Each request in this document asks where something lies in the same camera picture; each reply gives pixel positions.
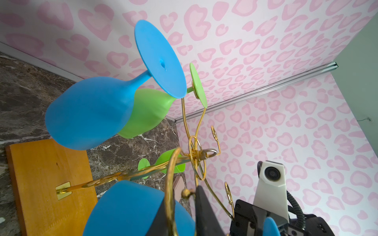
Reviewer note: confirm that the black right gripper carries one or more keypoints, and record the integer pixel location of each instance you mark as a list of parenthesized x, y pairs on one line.
[(249, 220)]

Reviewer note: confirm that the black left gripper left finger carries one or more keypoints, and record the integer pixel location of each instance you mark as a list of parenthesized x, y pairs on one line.
[(159, 224)]

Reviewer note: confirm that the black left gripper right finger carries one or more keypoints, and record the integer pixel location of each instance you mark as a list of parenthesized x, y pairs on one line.
[(206, 222)]

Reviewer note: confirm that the blue wine glass front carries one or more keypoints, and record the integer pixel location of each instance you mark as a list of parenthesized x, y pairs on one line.
[(126, 209)]

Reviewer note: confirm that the blue wine glass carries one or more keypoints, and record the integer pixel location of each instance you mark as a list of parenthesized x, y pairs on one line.
[(94, 110), (126, 209)]

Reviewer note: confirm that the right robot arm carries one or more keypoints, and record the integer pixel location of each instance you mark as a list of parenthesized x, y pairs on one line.
[(302, 225)]

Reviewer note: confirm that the green wine glass back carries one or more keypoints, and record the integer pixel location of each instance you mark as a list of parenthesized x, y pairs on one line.
[(150, 108)]

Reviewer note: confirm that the blue wine glass back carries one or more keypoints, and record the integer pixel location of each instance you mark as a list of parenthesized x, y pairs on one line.
[(94, 110)]

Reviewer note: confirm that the wooden rack base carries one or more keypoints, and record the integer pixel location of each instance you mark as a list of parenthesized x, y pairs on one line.
[(37, 168)]

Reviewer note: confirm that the pink case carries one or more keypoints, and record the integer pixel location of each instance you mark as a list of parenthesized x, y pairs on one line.
[(178, 187)]

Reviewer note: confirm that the gold wire glass rack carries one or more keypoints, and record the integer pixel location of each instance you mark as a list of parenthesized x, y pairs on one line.
[(160, 177)]

